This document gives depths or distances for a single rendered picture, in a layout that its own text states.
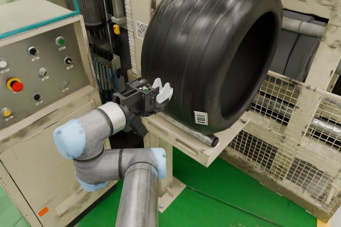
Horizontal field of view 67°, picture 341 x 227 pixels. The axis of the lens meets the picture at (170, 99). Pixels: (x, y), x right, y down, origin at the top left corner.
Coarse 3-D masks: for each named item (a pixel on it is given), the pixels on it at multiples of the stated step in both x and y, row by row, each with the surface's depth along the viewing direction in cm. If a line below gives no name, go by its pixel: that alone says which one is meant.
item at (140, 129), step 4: (132, 116) 66; (136, 116) 67; (132, 120) 67; (136, 120) 68; (128, 124) 72; (132, 124) 68; (136, 124) 69; (140, 124) 70; (132, 128) 73; (136, 128) 70; (140, 128) 71; (144, 128) 72; (136, 132) 73; (140, 132) 72; (144, 132) 74; (144, 136) 74
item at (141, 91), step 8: (136, 80) 70; (144, 80) 70; (128, 88) 69; (136, 88) 66; (144, 88) 69; (152, 88) 68; (120, 96) 62; (128, 96) 63; (136, 96) 65; (144, 96) 65; (152, 96) 67; (120, 104) 63; (128, 104) 64; (136, 104) 67; (144, 104) 66; (152, 104) 71; (128, 112) 63; (136, 112) 68; (144, 112) 68; (128, 120) 63
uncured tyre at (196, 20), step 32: (192, 0) 75; (224, 0) 71; (256, 0) 74; (160, 32) 78; (192, 32) 72; (224, 32) 70; (256, 32) 113; (160, 64) 79; (192, 64) 72; (224, 64) 73; (256, 64) 117; (192, 96) 76; (224, 96) 120; (192, 128) 89; (224, 128) 98
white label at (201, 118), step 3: (195, 111) 79; (195, 114) 80; (198, 114) 79; (201, 114) 79; (204, 114) 78; (195, 117) 81; (198, 117) 80; (201, 117) 80; (204, 117) 79; (207, 117) 79; (195, 120) 82; (198, 120) 82; (201, 120) 81; (204, 120) 81; (207, 120) 80; (198, 123) 83; (201, 123) 82; (204, 123) 82; (207, 123) 82
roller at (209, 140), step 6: (156, 114) 117; (162, 114) 113; (168, 120) 112; (174, 120) 110; (180, 126) 108; (192, 132) 105; (198, 138) 104; (204, 138) 102; (210, 138) 101; (216, 138) 101; (210, 144) 101; (216, 144) 103
